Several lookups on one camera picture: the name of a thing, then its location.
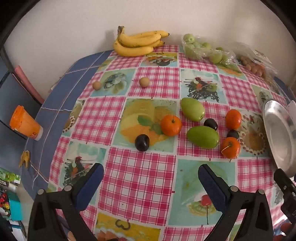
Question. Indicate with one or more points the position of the clear plastic lidded box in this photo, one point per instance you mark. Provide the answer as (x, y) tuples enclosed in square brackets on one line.
[(259, 54)]

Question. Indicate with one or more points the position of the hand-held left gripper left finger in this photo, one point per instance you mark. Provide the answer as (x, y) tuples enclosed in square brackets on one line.
[(92, 180)]

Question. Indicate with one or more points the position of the large brown longan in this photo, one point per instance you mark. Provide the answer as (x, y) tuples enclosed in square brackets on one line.
[(144, 82)]

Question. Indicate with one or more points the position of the white power strip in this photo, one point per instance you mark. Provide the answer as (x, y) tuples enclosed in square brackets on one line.
[(292, 105)]

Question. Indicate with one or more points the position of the round metal plate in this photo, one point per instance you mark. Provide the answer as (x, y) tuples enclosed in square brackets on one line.
[(278, 134)]

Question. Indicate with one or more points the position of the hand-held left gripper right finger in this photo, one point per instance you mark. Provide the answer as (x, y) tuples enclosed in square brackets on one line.
[(209, 183)]

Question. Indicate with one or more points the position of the dark purple plum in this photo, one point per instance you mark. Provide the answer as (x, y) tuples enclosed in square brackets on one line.
[(142, 143), (232, 134), (211, 124)]

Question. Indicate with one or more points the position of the pink board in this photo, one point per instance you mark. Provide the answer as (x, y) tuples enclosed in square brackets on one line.
[(27, 81)]

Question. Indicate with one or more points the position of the orange tangerine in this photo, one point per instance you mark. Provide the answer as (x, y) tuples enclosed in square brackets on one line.
[(230, 147), (233, 119), (171, 125)]

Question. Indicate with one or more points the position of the pile of small green fruits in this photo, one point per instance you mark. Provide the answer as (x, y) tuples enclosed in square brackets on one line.
[(217, 58)]

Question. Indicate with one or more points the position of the small brown longan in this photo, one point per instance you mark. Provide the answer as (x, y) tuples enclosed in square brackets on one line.
[(97, 85)]

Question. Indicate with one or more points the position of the yellow banana bunch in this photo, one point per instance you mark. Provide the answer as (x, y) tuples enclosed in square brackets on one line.
[(134, 49)]

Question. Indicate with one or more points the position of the orange plastic cup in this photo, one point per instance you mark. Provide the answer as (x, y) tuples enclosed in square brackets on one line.
[(24, 124)]

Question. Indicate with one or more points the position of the teal box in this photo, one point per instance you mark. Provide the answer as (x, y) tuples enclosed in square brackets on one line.
[(16, 206)]

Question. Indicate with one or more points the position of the bag of green apples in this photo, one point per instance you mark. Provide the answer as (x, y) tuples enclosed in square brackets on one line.
[(188, 49)]

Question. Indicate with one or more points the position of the small yellow object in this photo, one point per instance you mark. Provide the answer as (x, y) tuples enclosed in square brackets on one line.
[(25, 158)]

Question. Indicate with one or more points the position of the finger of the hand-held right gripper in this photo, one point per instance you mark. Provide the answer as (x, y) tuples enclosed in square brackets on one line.
[(283, 180)]

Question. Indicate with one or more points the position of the pink checkered printed tablecloth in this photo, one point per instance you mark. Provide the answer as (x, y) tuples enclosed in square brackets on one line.
[(138, 180)]

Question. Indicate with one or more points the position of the pile of brown longans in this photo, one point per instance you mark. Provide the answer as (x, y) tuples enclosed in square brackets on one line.
[(248, 67)]

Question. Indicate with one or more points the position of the green mango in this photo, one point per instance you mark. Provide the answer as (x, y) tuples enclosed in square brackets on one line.
[(192, 109), (202, 136)]

